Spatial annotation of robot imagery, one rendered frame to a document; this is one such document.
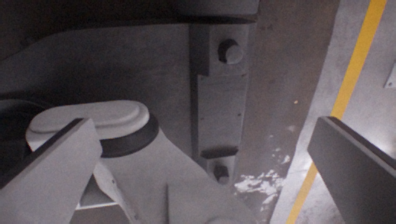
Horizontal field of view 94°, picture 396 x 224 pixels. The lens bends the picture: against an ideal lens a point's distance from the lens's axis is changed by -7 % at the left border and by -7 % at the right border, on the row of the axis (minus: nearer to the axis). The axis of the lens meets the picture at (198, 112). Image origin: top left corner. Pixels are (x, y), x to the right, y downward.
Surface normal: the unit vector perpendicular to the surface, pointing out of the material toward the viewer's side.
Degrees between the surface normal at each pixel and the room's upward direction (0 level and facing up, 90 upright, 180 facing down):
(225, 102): 0
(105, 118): 90
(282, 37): 0
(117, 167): 90
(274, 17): 0
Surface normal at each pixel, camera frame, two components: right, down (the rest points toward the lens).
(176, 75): 0.19, 0.50
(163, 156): -0.01, -0.86
